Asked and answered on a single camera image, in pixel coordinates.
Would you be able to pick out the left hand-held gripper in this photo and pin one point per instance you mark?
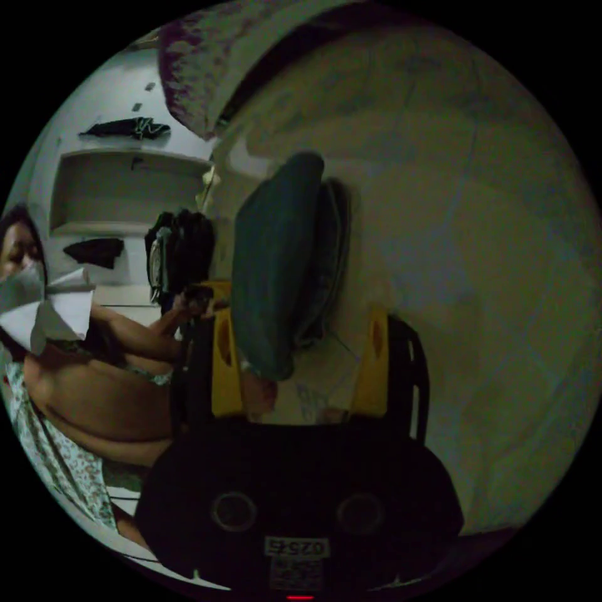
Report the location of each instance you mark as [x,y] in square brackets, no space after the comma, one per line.
[185,249]

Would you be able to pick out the purple patterned pillow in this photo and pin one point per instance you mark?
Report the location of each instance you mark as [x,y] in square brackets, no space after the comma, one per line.
[197,61]

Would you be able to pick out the person's body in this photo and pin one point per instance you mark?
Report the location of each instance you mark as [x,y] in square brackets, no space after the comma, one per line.
[19,249]

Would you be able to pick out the person's left forearm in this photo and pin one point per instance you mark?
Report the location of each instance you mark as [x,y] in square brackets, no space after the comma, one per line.
[136,325]

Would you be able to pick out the white wall shelf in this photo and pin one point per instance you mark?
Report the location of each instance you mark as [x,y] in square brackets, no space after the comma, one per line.
[127,193]

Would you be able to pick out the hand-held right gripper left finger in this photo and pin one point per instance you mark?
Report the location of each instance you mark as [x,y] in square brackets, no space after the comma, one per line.
[223,390]

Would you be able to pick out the person's right forearm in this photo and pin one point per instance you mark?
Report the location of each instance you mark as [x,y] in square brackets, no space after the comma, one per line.
[103,409]

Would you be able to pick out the blue denim shorts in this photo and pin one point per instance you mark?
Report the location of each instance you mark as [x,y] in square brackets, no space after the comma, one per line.
[277,263]

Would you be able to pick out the person's left hand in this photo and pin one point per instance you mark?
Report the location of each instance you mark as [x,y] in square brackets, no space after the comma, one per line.
[188,314]

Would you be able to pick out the bed with pale sheet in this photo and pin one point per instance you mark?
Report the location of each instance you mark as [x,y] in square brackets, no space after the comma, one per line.
[470,282]

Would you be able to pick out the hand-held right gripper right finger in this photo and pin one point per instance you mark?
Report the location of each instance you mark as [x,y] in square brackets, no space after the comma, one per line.
[374,381]

